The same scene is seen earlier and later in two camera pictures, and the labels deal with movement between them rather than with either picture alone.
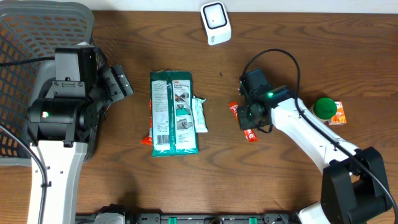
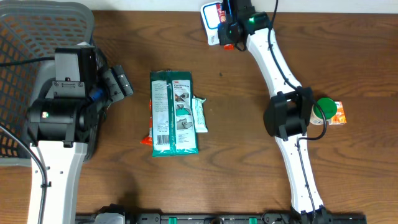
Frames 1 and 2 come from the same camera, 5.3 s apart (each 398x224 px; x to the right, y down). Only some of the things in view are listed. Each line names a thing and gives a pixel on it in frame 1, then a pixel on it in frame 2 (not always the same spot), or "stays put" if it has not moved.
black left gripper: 122,85 stays put
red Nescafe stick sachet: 249,134 → 222,18
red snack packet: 148,140 stays put
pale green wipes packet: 199,114 stays put
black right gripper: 243,123 → 223,38
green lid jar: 324,108 stays put
